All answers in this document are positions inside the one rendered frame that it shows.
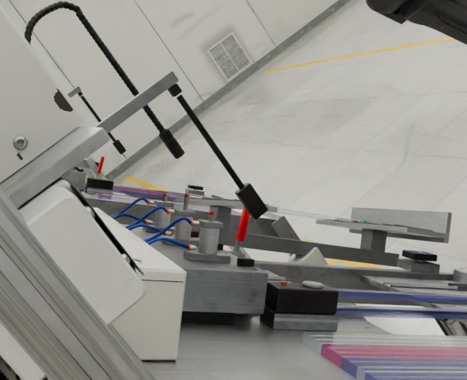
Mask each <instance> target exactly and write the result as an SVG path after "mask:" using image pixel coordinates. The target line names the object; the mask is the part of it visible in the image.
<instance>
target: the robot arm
mask: <svg viewBox="0 0 467 380"><path fill-rule="evenodd" d="M365 1H366V4H367V5H368V7H369V8H370V9H371V10H373V11H375V12H377V13H379V14H382V15H383V16H385V17H388V18H389V19H391V20H394V21H395V22H397V23H400V24H403V23H404V22H405V21H407V20H408V21H410V22H412V23H415V24H418V25H424V26H427V27H429V28H431V29H434V30H436V31H439V32H441V33H443V34H445V35H448V36H450V37H451V38H454V39H456V40H457V41H460V42H462V43H463V44H466V45H467V0H365Z"/></svg>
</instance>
